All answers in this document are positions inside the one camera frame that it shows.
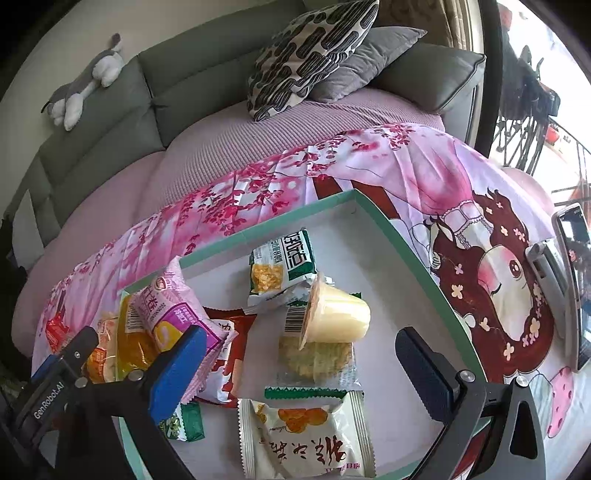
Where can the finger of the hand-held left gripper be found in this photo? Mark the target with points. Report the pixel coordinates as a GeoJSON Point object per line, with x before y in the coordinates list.
{"type": "Point", "coordinates": [76, 350]}
{"type": "Point", "coordinates": [45, 369]}

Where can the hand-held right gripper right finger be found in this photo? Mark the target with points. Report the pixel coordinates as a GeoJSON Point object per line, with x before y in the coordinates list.
{"type": "Point", "coordinates": [425, 374]}

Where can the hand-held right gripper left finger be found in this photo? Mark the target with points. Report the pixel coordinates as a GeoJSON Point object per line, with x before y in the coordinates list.
{"type": "Point", "coordinates": [178, 369]}

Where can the orange bread packet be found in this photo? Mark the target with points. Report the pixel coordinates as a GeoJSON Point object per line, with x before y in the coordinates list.
{"type": "Point", "coordinates": [104, 360]}

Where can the yellow translucent snack packet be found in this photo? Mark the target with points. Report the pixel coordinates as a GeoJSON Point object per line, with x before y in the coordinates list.
{"type": "Point", "coordinates": [134, 346]}

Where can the pink snack packet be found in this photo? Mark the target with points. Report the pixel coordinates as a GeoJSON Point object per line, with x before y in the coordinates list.
{"type": "Point", "coordinates": [184, 304]}

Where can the dark red snack packet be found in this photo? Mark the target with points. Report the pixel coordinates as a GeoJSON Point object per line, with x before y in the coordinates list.
{"type": "Point", "coordinates": [240, 341]}

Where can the teal-rimmed white box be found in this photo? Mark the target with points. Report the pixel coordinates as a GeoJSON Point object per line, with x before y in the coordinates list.
{"type": "Point", "coordinates": [392, 286]}

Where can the green-edged clear cracker packet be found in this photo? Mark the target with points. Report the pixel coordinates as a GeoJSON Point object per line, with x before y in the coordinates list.
{"type": "Point", "coordinates": [323, 364]}

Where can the pale yellow jelly cup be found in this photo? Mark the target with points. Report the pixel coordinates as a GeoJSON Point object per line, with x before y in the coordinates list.
{"type": "Point", "coordinates": [337, 321]}

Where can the white packet with orange print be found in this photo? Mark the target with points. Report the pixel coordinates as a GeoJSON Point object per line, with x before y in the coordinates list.
{"type": "Point", "coordinates": [304, 429]}

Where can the green white corn snack packet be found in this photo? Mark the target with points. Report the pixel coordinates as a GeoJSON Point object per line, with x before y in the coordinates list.
{"type": "Point", "coordinates": [281, 263]}

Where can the light grey cushion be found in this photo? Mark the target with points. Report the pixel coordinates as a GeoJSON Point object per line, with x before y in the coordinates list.
{"type": "Point", "coordinates": [27, 224]}

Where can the smartphone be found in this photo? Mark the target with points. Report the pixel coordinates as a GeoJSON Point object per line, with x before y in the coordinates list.
{"type": "Point", "coordinates": [575, 277]}

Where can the pink printed blanket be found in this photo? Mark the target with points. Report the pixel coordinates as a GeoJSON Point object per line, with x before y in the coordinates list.
{"type": "Point", "coordinates": [369, 157]}

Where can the grey white plush toy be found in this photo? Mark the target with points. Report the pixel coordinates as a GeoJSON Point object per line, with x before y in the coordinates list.
{"type": "Point", "coordinates": [87, 87]}

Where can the black metal railing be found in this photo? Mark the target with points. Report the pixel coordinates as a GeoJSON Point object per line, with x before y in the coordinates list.
{"type": "Point", "coordinates": [526, 120]}

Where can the black white patterned cushion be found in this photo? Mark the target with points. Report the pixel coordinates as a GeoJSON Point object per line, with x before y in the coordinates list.
{"type": "Point", "coordinates": [309, 55]}

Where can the beige patterned curtain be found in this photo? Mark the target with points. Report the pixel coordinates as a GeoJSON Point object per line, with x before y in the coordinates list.
{"type": "Point", "coordinates": [455, 23]}

